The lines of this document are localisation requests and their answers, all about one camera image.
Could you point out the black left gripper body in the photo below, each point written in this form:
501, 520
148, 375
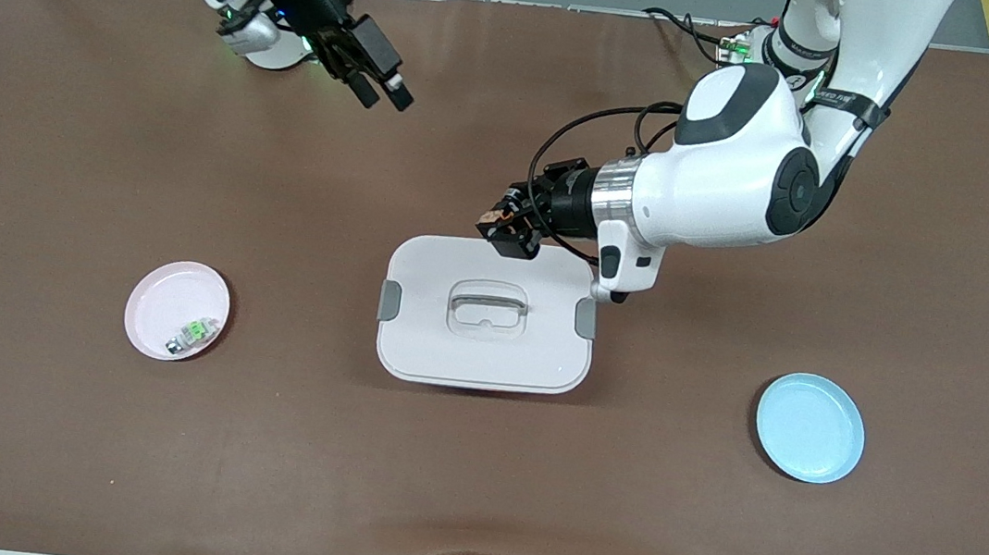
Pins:
566, 204

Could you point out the green and white switch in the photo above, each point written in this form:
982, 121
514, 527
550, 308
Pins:
192, 334

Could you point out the silver table edge rail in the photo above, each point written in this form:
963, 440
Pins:
535, 6

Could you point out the light blue round plate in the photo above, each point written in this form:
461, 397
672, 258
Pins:
812, 430

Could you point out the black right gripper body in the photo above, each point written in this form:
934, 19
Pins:
328, 9

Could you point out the grey box latch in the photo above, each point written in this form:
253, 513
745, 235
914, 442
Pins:
584, 320
389, 301

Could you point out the orange and black switch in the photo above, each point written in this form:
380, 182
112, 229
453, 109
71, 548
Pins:
492, 217

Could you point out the white lidded storage box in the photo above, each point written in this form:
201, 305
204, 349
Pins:
486, 351

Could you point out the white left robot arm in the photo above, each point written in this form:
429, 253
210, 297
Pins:
719, 182

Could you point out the pink round plate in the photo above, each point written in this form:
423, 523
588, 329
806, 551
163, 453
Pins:
166, 301

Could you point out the brown table cover sheet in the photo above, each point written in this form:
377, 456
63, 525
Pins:
65, 452

